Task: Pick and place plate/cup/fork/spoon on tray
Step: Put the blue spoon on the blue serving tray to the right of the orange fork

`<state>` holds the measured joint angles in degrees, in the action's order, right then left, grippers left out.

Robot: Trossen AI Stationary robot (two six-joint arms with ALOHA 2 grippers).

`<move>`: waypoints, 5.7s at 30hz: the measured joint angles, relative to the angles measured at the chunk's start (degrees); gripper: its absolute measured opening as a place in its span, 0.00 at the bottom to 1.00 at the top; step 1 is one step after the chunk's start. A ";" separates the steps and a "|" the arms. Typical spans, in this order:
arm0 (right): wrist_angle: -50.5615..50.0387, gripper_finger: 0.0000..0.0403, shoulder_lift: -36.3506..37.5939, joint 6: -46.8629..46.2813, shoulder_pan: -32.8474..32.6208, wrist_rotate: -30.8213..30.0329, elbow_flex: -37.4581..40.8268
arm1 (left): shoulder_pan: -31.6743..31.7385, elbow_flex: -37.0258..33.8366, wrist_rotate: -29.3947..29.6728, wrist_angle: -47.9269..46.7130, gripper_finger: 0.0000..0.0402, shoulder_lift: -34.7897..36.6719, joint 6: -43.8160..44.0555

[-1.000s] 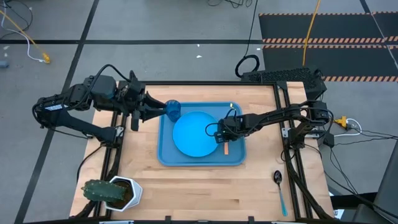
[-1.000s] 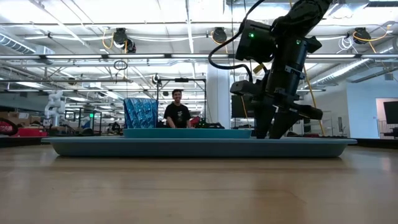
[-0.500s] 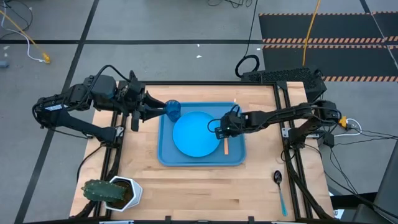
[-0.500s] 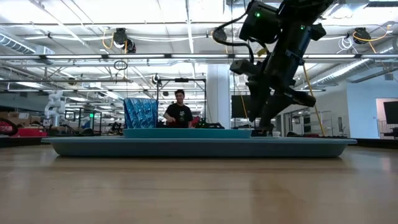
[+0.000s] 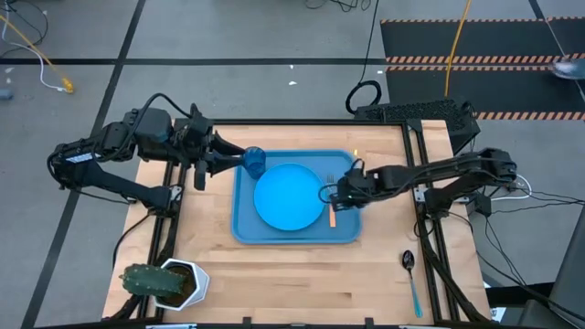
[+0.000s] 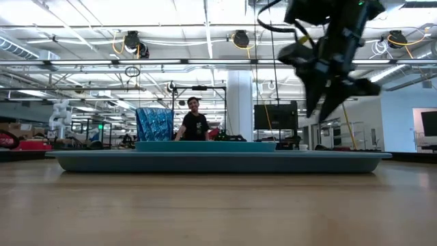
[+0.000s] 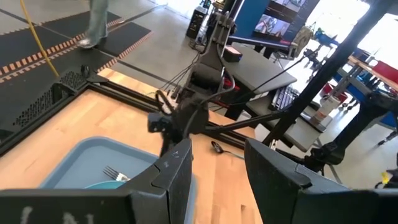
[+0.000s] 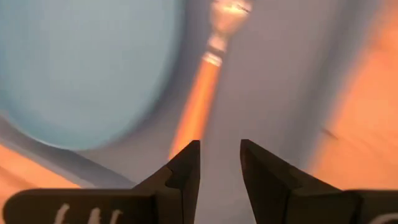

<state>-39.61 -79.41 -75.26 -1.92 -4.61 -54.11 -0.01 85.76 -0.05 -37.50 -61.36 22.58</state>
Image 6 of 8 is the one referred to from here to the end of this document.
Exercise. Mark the black monitor on stand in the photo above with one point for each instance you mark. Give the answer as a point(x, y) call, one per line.
point(274, 116)

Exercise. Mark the yellow tape tag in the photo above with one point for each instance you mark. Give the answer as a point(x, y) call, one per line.
point(304, 39)

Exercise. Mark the red storage box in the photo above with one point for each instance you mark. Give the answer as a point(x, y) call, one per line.
point(34, 146)

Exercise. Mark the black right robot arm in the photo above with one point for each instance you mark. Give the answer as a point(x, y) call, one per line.
point(317, 10)

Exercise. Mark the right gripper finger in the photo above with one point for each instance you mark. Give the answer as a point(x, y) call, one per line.
point(333, 100)
point(314, 94)

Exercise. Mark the black wall screen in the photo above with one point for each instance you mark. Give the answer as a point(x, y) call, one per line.
point(429, 123)

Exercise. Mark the blue plastic tray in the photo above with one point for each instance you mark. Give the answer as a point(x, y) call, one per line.
point(218, 164)

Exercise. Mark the black metal frame stand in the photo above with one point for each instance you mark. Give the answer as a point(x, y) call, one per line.
point(199, 87)

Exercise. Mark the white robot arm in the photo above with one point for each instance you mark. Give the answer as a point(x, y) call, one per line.
point(61, 114)

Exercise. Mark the red and black equipment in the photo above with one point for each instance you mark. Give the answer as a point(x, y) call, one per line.
point(232, 137)

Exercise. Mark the white building column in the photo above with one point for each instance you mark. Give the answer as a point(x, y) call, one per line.
point(239, 102)

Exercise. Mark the person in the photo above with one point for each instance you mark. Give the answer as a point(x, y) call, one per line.
point(195, 126)

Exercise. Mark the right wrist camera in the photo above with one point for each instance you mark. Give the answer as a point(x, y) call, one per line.
point(295, 54)

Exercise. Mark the long ceiling light rail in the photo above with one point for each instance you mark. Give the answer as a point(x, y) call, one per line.
point(153, 61)

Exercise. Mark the blue crinkled foil bag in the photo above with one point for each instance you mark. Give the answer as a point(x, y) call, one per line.
point(153, 124)

